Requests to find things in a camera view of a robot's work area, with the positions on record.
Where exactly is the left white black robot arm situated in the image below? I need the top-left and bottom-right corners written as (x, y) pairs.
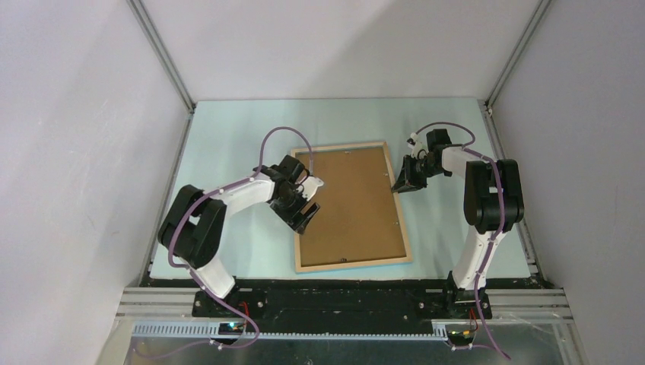
top-left (157, 155), bottom-right (324, 317)

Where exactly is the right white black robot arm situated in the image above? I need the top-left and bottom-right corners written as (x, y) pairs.
top-left (391, 124), bottom-right (524, 318)

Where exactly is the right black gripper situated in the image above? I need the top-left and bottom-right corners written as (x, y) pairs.
top-left (392, 154), bottom-right (444, 194)

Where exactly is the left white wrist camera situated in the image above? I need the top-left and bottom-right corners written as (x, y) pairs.
top-left (297, 176), bottom-right (324, 202)

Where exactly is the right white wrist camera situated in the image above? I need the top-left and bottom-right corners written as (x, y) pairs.
top-left (406, 132), bottom-right (428, 160)

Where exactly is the light wooden picture frame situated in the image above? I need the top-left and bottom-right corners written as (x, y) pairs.
top-left (290, 141), bottom-right (415, 275)

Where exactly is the brown fibreboard backing board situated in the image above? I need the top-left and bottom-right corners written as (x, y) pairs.
top-left (295, 146), bottom-right (408, 268)

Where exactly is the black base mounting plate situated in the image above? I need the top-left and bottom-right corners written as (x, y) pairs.
top-left (192, 279), bottom-right (492, 335)

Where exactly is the aluminium corner post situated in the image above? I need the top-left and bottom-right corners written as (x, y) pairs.
top-left (126, 0), bottom-right (196, 114)
top-left (485, 0), bottom-right (553, 116)

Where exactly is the left aluminium corner post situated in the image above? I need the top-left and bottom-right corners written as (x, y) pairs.
top-left (126, 0), bottom-right (196, 114)

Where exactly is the aluminium rail frame front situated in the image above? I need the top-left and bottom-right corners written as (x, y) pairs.
top-left (116, 282), bottom-right (576, 353)

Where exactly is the right aluminium corner post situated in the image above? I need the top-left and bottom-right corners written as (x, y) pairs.
top-left (485, 0), bottom-right (553, 116)

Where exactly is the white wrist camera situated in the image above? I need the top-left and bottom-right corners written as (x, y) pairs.
top-left (297, 176), bottom-right (324, 202)
top-left (406, 132), bottom-right (428, 160)

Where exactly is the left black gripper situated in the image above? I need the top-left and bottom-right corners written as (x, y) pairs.
top-left (270, 183), bottom-right (319, 235)

